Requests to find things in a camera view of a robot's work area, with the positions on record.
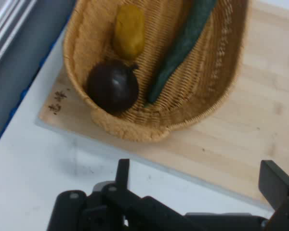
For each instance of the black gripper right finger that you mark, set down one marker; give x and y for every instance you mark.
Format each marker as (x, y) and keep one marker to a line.
(275, 185)

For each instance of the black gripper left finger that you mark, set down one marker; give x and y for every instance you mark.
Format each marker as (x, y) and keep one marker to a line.
(121, 178)

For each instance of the light wooden cutting board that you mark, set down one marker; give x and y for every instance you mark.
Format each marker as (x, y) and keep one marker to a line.
(231, 149)

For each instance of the dark purple round toy vegetable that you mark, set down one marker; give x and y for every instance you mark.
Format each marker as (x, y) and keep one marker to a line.
(110, 89)

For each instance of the oval woven wicker basket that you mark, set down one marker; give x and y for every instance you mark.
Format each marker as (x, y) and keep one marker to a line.
(195, 101)

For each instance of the green toy cucumber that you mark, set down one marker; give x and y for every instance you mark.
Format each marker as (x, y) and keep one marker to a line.
(183, 45)

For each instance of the horizontal aluminium frame rail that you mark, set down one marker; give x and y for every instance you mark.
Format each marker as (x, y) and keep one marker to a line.
(4, 24)

